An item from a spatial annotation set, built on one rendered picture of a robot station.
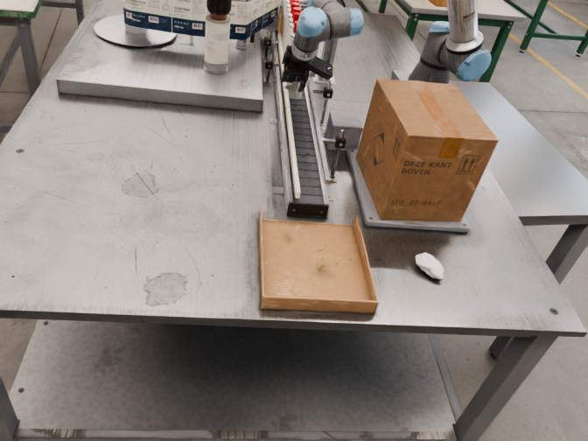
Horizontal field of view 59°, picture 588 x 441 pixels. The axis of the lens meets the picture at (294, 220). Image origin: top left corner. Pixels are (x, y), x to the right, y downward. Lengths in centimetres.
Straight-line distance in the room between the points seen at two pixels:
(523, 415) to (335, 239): 123
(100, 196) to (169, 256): 29
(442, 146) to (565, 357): 149
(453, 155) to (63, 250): 96
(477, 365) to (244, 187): 132
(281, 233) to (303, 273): 15
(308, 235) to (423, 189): 33
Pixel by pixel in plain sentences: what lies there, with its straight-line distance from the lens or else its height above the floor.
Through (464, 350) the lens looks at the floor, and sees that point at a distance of 238.
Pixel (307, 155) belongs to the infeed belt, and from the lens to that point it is 156.
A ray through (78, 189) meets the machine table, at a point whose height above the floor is 83.
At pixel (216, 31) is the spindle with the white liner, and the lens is 189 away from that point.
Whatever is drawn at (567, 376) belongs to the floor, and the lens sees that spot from 254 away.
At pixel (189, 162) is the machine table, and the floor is 83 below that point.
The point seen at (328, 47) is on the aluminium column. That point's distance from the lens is 208.
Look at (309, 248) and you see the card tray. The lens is 131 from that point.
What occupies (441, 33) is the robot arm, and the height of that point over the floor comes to 114.
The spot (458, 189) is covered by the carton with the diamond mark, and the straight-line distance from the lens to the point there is 144.
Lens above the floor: 172
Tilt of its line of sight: 40 degrees down
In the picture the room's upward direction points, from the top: 11 degrees clockwise
